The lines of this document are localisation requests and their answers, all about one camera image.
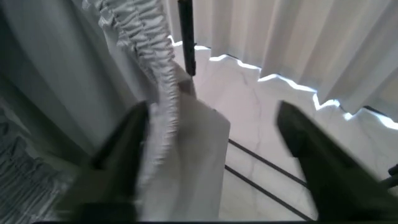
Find black clothes rack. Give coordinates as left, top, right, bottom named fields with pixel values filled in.
left=177, top=0, right=398, bottom=222

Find white curtain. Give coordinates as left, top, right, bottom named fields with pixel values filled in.
left=161, top=0, right=398, bottom=123

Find pale grey shorts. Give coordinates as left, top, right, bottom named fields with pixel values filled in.
left=0, top=0, right=231, bottom=222

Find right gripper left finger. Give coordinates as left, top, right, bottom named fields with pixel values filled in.
left=55, top=101, right=150, bottom=222

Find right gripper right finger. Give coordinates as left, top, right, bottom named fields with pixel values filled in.
left=275, top=100, right=398, bottom=222

